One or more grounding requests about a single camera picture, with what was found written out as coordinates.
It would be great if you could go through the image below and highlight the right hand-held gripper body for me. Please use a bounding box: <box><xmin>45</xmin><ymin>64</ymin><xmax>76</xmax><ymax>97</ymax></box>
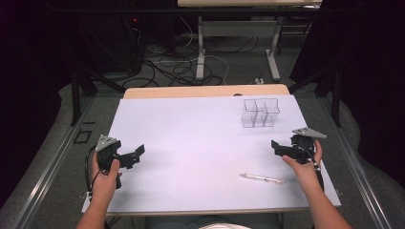
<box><xmin>289</xmin><ymin>126</ymin><xmax>328</xmax><ymax>165</ymax></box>

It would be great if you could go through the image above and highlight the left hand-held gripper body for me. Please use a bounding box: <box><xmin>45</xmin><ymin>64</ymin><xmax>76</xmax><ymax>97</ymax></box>
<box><xmin>95</xmin><ymin>134</ymin><xmax>126</xmax><ymax>190</ymax></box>

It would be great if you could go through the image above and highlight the clear pen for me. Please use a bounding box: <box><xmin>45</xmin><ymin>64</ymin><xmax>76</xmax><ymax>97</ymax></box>
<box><xmin>239</xmin><ymin>173</ymin><xmax>286</xmax><ymax>184</ymax></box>

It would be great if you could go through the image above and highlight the clear plastic divided organizer box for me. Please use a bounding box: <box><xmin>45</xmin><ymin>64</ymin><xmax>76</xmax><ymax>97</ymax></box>
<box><xmin>241</xmin><ymin>97</ymin><xmax>281</xmax><ymax>129</ymax></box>

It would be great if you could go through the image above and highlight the person's left hand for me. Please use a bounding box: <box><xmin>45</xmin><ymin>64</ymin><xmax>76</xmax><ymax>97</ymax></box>
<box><xmin>91</xmin><ymin>152</ymin><xmax>123</xmax><ymax>202</ymax></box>

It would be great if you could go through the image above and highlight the person's right hand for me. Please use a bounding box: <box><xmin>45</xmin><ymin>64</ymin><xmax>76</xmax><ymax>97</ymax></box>
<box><xmin>281</xmin><ymin>139</ymin><xmax>325</xmax><ymax>193</ymax></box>

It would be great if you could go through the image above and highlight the white table mat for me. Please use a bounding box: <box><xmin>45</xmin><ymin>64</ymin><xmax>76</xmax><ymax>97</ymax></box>
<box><xmin>81</xmin><ymin>94</ymin><xmax>342</xmax><ymax>215</ymax></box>

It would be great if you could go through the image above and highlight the person's clothing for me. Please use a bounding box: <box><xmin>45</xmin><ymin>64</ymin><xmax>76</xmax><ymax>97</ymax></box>
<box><xmin>143</xmin><ymin>213</ymin><xmax>284</xmax><ymax>229</ymax></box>

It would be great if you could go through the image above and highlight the black computer tower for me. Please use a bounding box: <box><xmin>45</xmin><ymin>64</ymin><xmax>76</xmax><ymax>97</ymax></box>
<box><xmin>79</xmin><ymin>14</ymin><xmax>145</xmax><ymax>74</ymax></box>

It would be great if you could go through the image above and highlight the white desk with metal legs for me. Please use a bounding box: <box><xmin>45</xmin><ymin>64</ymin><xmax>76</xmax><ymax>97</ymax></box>
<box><xmin>177</xmin><ymin>0</ymin><xmax>323</xmax><ymax>82</ymax></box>

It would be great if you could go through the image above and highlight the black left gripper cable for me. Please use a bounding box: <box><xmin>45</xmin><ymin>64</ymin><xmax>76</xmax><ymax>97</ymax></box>
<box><xmin>84</xmin><ymin>144</ymin><xmax>107</xmax><ymax>200</ymax></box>

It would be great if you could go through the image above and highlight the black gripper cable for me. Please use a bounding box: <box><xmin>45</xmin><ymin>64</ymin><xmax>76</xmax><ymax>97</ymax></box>
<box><xmin>297</xmin><ymin>142</ymin><xmax>326</xmax><ymax>193</ymax></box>
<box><xmin>84</xmin><ymin>144</ymin><xmax>107</xmax><ymax>200</ymax></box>

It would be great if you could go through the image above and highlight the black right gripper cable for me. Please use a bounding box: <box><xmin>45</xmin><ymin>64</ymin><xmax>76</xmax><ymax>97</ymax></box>
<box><xmin>297</xmin><ymin>142</ymin><xmax>326</xmax><ymax>193</ymax></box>

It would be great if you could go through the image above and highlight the aluminium floor rail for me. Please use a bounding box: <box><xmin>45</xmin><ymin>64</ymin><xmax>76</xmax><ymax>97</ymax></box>
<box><xmin>11</xmin><ymin>94</ymin><xmax>96</xmax><ymax>229</ymax></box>
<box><xmin>318</xmin><ymin>94</ymin><xmax>394</xmax><ymax>229</ymax></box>

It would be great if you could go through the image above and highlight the black metal frame stand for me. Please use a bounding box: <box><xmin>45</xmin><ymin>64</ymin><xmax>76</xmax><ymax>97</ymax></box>
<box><xmin>288</xmin><ymin>61</ymin><xmax>343</xmax><ymax>129</ymax></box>
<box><xmin>69</xmin><ymin>60</ymin><xmax>126</xmax><ymax>127</ymax></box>

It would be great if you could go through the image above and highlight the tangle of floor cables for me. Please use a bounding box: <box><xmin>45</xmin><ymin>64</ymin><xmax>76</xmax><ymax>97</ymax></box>
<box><xmin>121</xmin><ymin>15</ymin><xmax>231</xmax><ymax>89</ymax></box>

